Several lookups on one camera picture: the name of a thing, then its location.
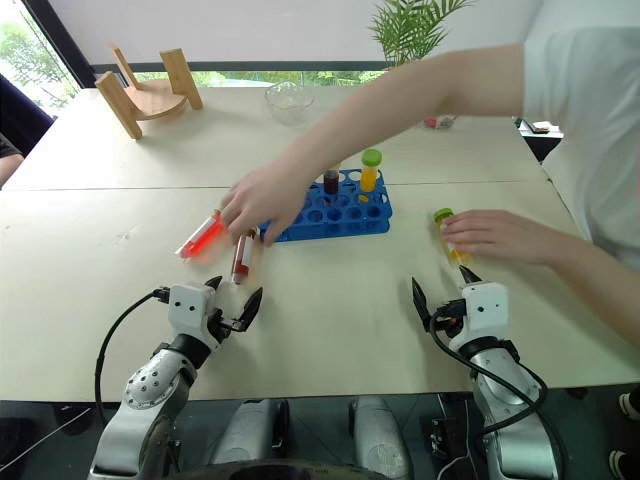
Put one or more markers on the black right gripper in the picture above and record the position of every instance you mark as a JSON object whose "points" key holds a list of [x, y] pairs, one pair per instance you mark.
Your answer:
{"points": [[452, 317]]}

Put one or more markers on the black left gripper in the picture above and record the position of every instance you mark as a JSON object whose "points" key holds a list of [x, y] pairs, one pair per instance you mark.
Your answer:
{"points": [[220, 325]]}

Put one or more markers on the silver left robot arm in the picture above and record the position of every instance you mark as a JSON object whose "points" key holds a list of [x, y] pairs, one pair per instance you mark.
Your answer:
{"points": [[150, 385]]}

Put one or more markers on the person's bare left forearm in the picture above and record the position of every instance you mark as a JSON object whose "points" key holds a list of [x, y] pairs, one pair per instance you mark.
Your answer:
{"points": [[595, 290]]}

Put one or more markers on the person's bare right forearm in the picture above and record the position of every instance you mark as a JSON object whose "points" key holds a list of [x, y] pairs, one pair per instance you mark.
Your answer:
{"points": [[400, 105]]}

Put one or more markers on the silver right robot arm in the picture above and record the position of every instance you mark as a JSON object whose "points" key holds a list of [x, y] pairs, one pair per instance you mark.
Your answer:
{"points": [[500, 380]]}

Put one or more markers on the bystander bare forearm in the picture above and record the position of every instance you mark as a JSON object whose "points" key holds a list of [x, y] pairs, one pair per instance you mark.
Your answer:
{"points": [[10, 170]]}

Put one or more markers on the blue plastic test tube rack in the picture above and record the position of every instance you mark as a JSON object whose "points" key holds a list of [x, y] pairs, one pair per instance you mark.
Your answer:
{"points": [[345, 217]]}

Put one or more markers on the person's left hand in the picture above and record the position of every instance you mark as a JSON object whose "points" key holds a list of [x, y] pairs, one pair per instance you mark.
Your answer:
{"points": [[495, 235]]}

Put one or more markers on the person's right hand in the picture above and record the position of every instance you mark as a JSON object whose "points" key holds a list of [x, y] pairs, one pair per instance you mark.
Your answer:
{"points": [[265, 197]]}

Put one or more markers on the grey rounded robot leg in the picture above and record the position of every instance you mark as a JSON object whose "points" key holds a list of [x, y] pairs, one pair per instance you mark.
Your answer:
{"points": [[250, 430], [380, 435]]}

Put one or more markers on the black device under table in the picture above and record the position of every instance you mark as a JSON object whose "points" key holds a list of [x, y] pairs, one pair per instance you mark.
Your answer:
{"points": [[450, 430]]}

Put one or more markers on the small pink white packet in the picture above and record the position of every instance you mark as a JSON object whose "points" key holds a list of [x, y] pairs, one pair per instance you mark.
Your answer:
{"points": [[440, 122]]}

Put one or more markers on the black side table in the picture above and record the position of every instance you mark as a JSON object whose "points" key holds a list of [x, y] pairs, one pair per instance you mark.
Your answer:
{"points": [[542, 142]]}

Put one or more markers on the clear glass bowl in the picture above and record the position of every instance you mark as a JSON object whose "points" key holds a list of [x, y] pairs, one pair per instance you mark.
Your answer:
{"points": [[289, 105]]}

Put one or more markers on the wooden curved stand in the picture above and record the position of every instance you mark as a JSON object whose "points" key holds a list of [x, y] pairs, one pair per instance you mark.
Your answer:
{"points": [[155, 97]]}

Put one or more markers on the black shoe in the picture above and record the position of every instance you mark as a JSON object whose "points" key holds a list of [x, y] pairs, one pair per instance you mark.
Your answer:
{"points": [[625, 465], [630, 406]]}

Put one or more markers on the person's white shirt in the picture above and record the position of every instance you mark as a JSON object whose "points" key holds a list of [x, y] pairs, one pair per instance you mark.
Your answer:
{"points": [[590, 115]]}

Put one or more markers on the green palm plant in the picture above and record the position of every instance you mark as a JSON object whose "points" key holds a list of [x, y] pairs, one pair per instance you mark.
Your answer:
{"points": [[410, 30]]}

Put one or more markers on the dark blue fabric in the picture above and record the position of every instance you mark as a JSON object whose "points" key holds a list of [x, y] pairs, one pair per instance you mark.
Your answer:
{"points": [[22, 115]]}

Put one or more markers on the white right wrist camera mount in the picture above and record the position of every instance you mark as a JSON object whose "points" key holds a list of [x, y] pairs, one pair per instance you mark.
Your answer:
{"points": [[485, 310]]}

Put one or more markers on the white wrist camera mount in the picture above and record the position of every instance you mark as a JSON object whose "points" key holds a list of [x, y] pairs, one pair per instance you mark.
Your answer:
{"points": [[187, 307], [485, 310]]}

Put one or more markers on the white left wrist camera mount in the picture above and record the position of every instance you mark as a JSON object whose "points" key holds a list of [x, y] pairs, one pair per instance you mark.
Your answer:
{"points": [[187, 307]]}

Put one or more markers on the black window frame bar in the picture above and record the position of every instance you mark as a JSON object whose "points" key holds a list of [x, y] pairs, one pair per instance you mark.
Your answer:
{"points": [[240, 66]]}

